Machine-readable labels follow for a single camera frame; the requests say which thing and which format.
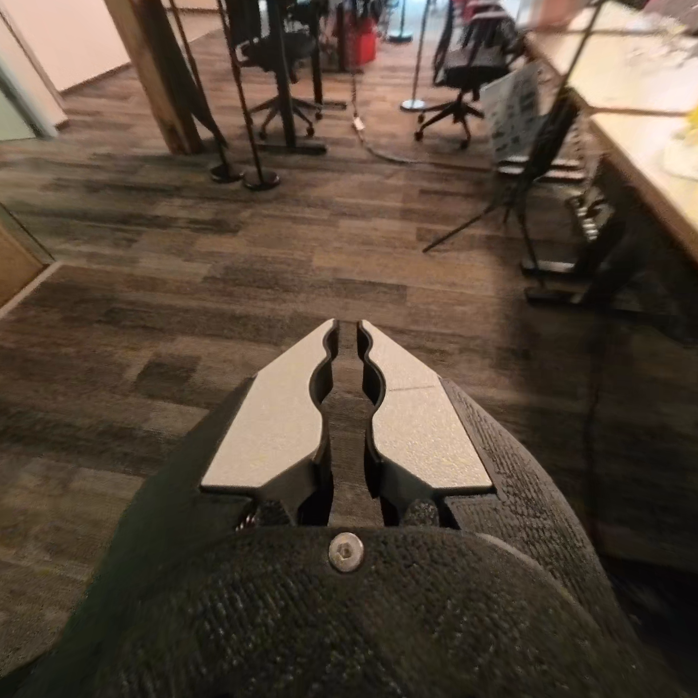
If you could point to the wooden cabinet corner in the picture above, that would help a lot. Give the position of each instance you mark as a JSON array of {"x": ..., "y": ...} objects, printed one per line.
[{"x": 16, "y": 267}]

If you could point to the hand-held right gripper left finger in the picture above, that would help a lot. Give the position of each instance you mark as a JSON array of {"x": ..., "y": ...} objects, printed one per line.
[{"x": 267, "y": 431}]

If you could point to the white patterned panel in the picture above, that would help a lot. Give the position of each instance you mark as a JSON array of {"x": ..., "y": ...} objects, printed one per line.
[{"x": 512, "y": 109}]

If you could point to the red bin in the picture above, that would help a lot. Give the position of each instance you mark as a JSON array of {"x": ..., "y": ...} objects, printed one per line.
[{"x": 364, "y": 43}]

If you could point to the long light work table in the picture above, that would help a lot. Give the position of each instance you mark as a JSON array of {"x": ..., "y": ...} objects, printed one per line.
[{"x": 627, "y": 71}]

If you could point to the black office chair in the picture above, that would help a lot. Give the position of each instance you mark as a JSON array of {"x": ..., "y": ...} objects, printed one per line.
[
  {"x": 278, "y": 52},
  {"x": 469, "y": 60}
]

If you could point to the black standing desk leg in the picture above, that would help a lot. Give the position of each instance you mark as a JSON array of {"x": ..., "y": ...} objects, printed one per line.
[{"x": 283, "y": 82}]

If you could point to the wooden support post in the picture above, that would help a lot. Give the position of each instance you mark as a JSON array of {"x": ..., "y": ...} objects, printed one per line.
[{"x": 152, "y": 71}]

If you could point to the chrome-base pole stand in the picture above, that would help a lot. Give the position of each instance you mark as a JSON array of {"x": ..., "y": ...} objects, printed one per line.
[{"x": 413, "y": 105}]

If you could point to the black round-base pole stand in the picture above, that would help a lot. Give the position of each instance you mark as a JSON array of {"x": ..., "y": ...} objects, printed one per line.
[
  {"x": 262, "y": 180},
  {"x": 226, "y": 173}
]

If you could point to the black tripod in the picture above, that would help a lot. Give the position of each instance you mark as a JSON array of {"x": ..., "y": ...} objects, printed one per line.
[{"x": 545, "y": 142}]

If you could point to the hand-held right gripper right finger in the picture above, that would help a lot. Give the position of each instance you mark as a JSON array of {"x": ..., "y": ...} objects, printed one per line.
[{"x": 431, "y": 436}]

